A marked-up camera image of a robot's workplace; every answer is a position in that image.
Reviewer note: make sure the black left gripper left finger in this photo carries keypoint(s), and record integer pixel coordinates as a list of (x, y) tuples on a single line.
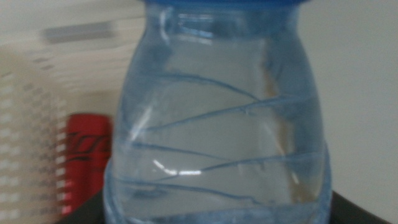
[(91, 211)]

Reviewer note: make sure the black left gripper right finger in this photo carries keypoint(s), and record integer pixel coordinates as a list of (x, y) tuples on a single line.
[(348, 213)]

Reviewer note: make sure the red soda can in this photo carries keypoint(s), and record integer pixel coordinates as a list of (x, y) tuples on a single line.
[(88, 149)]

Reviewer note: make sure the clear water bottle blue cap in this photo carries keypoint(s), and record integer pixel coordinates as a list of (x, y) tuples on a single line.
[(217, 124)]

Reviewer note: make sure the white perforated plastic basket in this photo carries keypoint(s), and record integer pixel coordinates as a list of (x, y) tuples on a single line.
[(28, 124)]

